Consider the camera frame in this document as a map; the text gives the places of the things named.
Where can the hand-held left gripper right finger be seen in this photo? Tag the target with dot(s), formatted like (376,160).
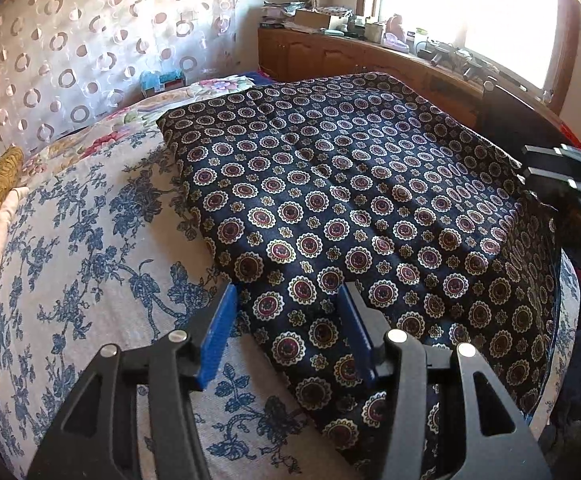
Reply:
(359,335)

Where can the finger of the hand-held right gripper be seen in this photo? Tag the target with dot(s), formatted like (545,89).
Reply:
(560,152)
(550,174)

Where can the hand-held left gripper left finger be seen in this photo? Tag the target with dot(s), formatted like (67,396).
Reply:
(218,335)

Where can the navy medallion print garment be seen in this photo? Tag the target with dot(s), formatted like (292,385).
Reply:
(345,185)

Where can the black chair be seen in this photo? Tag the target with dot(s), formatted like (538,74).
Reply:
(520,120)

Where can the blue floral white bedspread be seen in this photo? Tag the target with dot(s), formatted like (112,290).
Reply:
(95,260)

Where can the row of small cabinet clutter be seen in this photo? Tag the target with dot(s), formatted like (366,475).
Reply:
(445,52)

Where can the bright window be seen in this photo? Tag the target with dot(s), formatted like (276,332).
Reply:
(470,10)

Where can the pink floral blanket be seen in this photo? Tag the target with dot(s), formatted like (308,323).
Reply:
(120,125)

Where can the light blue box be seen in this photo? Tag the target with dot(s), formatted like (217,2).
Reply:
(160,82)

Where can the wooden cabinet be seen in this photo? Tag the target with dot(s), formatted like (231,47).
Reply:
(320,55)

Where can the cardboard box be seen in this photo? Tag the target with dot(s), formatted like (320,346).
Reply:
(313,18)

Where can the white circle pattern curtain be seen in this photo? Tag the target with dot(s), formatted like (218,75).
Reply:
(95,35)

